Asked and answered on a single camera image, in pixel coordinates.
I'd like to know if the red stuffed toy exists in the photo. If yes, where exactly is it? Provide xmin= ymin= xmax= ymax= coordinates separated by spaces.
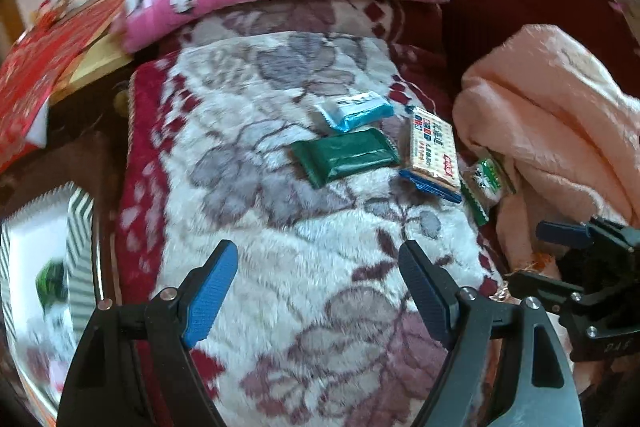
xmin=35 ymin=0 xmax=71 ymax=24

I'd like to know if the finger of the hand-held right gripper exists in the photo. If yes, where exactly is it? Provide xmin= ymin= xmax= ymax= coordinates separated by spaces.
xmin=536 ymin=216 xmax=640 ymax=254
xmin=507 ymin=271 xmax=587 ymax=309

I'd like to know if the peach fleece blanket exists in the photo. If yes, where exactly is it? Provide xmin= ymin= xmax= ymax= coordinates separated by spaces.
xmin=452 ymin=24 xmax=640 ymax=395

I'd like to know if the red embroidered cloth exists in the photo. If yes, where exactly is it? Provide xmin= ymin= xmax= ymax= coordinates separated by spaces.
xmin=0 ymin=0 xmax=126 ymax=172

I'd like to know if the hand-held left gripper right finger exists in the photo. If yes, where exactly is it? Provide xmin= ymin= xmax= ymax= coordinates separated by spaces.
xmin=398 ymin=239 xmax=585 ymax=427

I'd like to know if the dark blue snack packet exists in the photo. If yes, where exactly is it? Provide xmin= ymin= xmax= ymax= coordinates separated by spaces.
xmin=399 ymin=169 xmax=463 ymax=202

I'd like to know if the bright green snack packet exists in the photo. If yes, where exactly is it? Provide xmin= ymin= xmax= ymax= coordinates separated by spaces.
xmin=35 ymin=259 xmax=69 ymax=309

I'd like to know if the white box with striped rim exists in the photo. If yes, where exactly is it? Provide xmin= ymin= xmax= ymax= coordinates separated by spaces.
xmin=0 ymin=181 xmax=97 ymax=408

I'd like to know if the cream cracker packet red label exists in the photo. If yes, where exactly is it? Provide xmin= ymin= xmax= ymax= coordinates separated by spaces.
xmin=407 ymin=106 xmax=462 ymax=188

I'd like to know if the thin green snack packet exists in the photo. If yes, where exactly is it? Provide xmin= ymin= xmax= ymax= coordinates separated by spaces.
xmin=460 ymin=182 xmax=490 ymax=227

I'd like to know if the wooden cabinet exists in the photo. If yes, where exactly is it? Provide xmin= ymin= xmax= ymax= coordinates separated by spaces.
xmin=50 ymin=32 xmax=137 ymax=108

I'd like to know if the light blue snack packet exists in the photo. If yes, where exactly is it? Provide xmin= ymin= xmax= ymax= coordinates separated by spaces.
xmin=312 ymin=91 xmax=396 ymax=132

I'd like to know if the dark green snack packet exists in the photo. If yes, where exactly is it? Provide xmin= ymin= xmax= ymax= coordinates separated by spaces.
xmin=291 ymin=128 xmax=401 ymax=188

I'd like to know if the floral red white blanket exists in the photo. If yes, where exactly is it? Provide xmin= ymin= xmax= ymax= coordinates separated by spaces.
xmin=112 ymin=0 xmax=506 ymax=427

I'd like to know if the green white candy packet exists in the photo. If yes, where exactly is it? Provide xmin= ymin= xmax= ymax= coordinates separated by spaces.
xmin=462 ymin=152 xmax=516 ymax=210

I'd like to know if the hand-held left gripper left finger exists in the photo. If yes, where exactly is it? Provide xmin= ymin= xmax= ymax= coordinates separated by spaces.
xmin=56 ymin=239 xmax=240 ymax=427

